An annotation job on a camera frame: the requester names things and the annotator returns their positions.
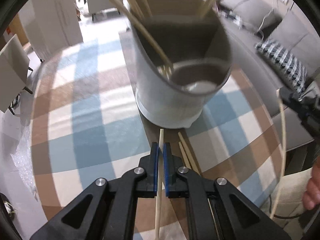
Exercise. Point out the white utensil holder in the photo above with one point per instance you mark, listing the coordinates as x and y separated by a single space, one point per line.
200 53

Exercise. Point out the cream seat cushion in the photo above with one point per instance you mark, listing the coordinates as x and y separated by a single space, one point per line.
290 192

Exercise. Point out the grey sofa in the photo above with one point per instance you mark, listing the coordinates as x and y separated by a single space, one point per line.
290 32

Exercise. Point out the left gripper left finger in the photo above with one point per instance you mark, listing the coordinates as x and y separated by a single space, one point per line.
106 209

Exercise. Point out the right hand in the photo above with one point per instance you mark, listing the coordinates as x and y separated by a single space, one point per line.
311 196

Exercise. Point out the chopstick on table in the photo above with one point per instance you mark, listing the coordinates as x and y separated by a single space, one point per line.
184 156
189 152

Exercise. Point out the plaid tablecloth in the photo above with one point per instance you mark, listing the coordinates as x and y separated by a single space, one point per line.
86 125

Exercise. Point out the beige side cabinet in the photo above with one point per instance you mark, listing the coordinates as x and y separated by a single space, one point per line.
13 72

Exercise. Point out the white tall cabinet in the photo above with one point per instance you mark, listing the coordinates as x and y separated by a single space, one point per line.
50 26

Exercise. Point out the grey cushion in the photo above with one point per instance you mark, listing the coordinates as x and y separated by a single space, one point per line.
255 14

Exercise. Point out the bubble wrap sheet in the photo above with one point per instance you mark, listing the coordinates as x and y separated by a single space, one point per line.
23 162

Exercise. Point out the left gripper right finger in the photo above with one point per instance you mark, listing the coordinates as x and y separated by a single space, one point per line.
216 209

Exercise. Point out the houndstooth cushion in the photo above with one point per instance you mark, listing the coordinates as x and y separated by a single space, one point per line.
288 67

